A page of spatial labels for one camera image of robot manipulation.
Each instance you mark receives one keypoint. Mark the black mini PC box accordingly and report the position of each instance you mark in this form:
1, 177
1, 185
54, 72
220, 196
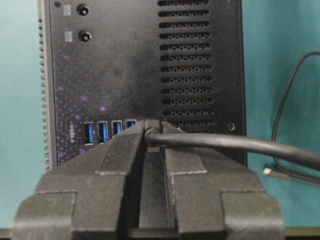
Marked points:
109, 64

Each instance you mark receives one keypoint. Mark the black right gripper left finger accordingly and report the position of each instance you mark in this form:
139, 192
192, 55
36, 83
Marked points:
95, 196

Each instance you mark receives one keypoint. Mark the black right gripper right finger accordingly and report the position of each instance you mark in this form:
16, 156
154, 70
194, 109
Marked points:
213, 197

